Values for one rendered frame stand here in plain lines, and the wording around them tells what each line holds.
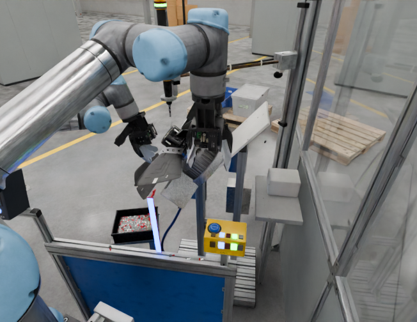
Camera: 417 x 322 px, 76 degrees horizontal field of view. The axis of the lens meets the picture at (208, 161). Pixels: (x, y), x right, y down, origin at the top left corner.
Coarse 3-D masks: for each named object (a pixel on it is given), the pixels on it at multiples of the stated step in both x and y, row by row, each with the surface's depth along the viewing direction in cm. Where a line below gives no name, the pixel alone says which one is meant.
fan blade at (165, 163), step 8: (160, 160) 122; (168, 160) 122; (176, 160) 121; (152, 168) 119; (160, 168) 117; (168, 168) 116; (176, 168) 115; (144, 176) 116; (152, 176) 113; (160, 176) 112; (176, 176) 108; (136, 184) 114; (144, 184) 111
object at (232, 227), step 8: (208, 224) 106; (224, 224) 106; (232, 224) 106; (240, 224) 106; (208, 232) 102; (216, 232) 102; (224, 232) 102; (232, 232) 102; (240, 232) 102; (208, 240) 101; (216, 240) 100; (224, 240) 100; (232, 240) 99; (240, 240) 99; (208, 248) 103; (216, 248) 103; (240, 256) 103
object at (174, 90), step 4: (172, 80) 111; (176, 80) 111; (172, 84) 112; (176, 84) 111; (172, 88) 113; (176, 88) 112; (172, 92) 115; (176, 92) 113; (164, 96) 113; (172, 96) 113; (176, 96) 114; (164, 100) 112; (168, 100) 112; (172, 100) 112
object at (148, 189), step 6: (156, 156) 142; (144, 162) 148; (138, 168) 151; (144, 168) 146; (138, 174) 148; (138, 186) 145; (144, 186) 142; (150, 186) 140; (138, 192) 143; (144, 192) 141; (144, 198) 139
